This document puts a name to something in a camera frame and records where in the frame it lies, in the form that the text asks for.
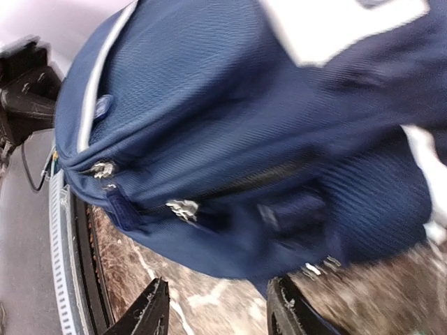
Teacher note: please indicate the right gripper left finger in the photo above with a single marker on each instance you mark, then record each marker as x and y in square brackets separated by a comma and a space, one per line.
[148, 314]

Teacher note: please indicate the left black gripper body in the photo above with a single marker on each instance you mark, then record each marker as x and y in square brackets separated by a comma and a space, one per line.
[29, 89]

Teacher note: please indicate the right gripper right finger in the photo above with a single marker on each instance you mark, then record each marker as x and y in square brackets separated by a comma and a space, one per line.
[290, 313]

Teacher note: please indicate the navy blue student backpack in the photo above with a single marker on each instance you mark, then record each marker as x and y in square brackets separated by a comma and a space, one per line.
[250, 139]

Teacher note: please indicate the black front rail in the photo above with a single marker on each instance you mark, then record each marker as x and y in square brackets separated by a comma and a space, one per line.
[93, 283]

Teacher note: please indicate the grey slotted cable duct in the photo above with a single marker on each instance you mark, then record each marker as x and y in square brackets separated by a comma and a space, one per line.
[60, 259]

